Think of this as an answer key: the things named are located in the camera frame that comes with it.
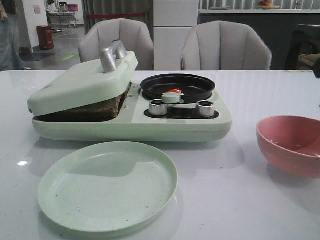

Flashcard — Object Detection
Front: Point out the fruit plate on counter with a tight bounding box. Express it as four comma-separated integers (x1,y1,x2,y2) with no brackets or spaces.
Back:
257,0,281,10

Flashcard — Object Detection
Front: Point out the orange shrimp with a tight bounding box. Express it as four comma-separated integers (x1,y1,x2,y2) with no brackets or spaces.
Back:
163,88,184,96

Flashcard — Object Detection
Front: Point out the white cabinet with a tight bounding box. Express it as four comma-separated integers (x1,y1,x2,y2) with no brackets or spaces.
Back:
153,0,199,71

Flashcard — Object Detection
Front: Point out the left silver control knob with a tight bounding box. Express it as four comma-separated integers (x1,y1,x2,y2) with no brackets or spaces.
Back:
148,99,168,116

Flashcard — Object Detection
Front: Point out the right grey upholstered chair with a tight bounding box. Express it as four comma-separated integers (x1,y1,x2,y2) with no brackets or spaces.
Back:
180,20,272,71

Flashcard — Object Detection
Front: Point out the black round frying pan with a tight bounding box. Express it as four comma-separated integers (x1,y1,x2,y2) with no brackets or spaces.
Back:
140,73,216,104

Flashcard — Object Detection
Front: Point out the bread slice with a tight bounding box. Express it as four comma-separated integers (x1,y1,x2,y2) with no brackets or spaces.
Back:
39,82,132,122

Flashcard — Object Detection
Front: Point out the grey upholstered chair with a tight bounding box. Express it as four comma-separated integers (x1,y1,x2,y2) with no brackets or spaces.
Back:
78,18,154,71
180,20,272,71

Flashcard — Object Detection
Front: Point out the light green plate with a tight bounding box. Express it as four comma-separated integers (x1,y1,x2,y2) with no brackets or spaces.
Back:
38,141,178,236

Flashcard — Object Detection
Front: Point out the pink bowl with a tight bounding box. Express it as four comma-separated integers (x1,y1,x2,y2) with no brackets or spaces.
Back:
256,115,320,179

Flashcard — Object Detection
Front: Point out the grey counter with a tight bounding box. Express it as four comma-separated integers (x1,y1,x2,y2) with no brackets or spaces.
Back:
198,10,320,70

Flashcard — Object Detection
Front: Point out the beige cushion at right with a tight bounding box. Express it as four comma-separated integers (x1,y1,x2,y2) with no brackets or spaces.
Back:
298,53,320,70

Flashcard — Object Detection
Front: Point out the right silver control knob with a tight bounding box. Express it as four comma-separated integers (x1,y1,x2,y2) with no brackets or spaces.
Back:
195,100,215,118

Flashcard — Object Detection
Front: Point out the left grey upholstered chair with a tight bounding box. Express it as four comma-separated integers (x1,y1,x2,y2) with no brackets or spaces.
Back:
78,18,154,71

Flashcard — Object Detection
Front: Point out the green breakfast maker base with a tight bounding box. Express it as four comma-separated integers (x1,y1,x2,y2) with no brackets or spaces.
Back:
32,83,233,142

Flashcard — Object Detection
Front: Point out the red barrier tape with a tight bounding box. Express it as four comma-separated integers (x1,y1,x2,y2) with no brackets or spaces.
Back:
87,12,148,19

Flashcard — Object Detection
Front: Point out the red trash bin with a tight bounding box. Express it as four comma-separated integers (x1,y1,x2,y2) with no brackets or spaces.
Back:
36,25,54,51

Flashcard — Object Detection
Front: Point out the silver control knob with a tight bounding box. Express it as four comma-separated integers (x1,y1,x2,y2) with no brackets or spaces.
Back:
148,99,168,116
195,100,215,118

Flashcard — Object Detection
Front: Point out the person in jeans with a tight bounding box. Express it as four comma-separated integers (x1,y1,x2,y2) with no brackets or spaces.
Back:
0,0,31,72

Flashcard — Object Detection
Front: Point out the green breakfast maker lid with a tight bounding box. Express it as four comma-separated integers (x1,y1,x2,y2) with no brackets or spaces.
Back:
27,40,138,117

